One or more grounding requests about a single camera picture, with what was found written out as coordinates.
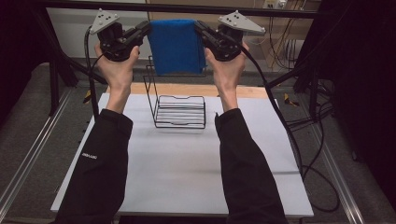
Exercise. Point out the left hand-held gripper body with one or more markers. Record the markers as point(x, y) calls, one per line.
point(113, 43)

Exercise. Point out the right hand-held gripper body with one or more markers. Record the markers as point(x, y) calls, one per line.
point(229, 46)

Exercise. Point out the blue towel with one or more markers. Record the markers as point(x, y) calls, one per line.
point(176, 46)

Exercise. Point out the person's right hand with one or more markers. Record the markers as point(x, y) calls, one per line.
point(227, 74)

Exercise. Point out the person's left hand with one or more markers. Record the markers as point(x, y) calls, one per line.
point(120, 73)

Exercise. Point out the white power strip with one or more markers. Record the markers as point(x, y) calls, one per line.
point(274, 3)

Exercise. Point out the dark curtain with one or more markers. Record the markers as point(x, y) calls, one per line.
point(364, 77)
point(15, 46)

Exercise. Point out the white table sheet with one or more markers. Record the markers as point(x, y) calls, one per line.
point(174, 174)

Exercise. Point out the black horizontal frame bar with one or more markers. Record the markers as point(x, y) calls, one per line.
point(186, 9)

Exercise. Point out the black frame stand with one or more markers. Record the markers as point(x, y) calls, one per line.
point(313, 90)
point(53, 87)

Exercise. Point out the aluminium rail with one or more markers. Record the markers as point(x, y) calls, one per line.
point(29, 155)
point(349, 199)

